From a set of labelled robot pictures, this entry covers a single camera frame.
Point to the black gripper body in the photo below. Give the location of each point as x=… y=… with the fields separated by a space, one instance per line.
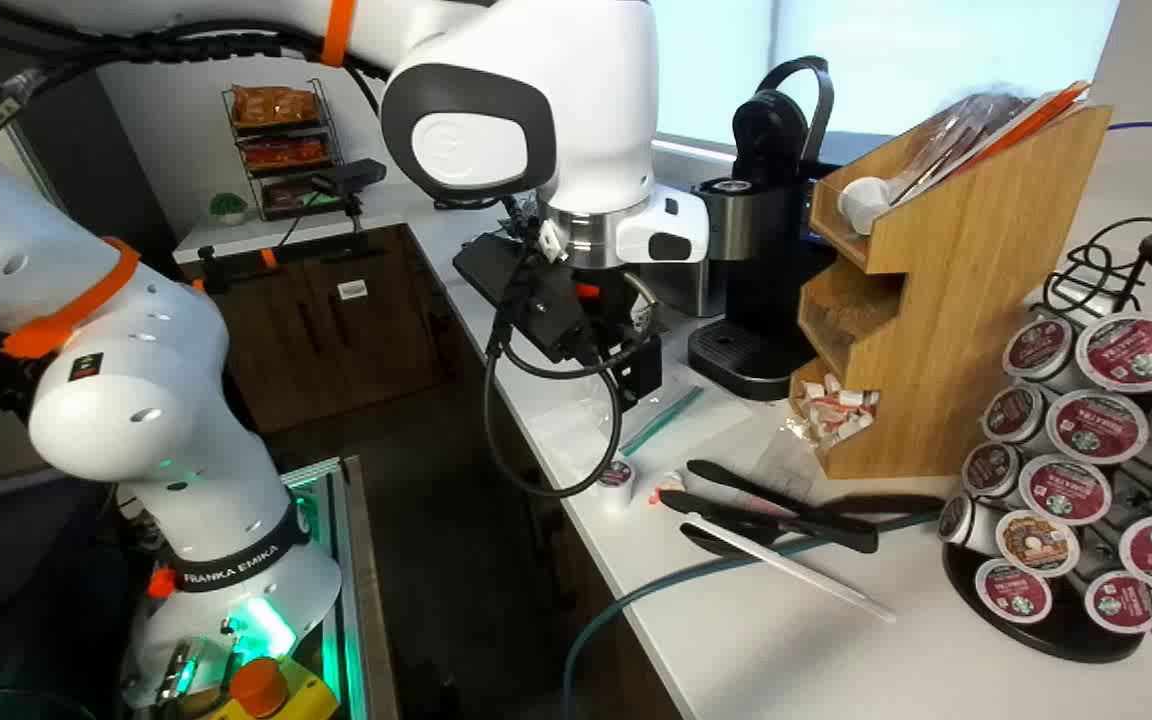
x=616 y=309

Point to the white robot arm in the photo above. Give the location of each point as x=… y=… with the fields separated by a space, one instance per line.
x=151 y=403

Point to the loose red lid coffee pod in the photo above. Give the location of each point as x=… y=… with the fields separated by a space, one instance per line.
x=616 y=480

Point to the black silver coffee maker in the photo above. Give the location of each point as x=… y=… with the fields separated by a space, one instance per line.
x=768 y=266

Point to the brown lid coffee pod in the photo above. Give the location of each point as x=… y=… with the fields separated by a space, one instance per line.
x=1037 y=540

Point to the clear plastic stirrer bag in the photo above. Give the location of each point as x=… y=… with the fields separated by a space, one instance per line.
x=663 y=422

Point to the red white packet pile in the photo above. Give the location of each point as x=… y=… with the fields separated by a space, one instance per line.
x=835 y=408

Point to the black tongs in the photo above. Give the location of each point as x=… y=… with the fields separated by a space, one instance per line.
x=790 y=504

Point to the dark under-counter cabinet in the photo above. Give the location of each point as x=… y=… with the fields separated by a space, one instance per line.
x=578 y=585

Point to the black white stir stick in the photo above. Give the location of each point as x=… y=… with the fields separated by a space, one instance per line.
x=790 y=564

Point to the white cup in organizer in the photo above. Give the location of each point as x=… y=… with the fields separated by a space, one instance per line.
x=863 y=204

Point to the brown wooden cabinet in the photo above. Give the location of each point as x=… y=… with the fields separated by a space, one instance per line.
x=337 y=334

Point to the wooden condiment organizer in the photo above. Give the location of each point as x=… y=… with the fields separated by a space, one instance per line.
x=979 y=294

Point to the metal robot cart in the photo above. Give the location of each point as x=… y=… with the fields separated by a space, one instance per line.
x=362 y=585

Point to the bright window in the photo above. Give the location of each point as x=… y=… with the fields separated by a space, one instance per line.
x=897 y=52

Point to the snack display rack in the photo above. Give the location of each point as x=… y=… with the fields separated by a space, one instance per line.
x=277 y=147

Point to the orange edged packet stack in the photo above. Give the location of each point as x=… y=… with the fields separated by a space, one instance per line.
x=988 y=124

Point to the yellow emergency stop box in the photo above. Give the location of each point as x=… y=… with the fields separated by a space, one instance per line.
x=271 y=689

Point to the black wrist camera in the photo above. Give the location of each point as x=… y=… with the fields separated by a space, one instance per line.
x=544 y=306

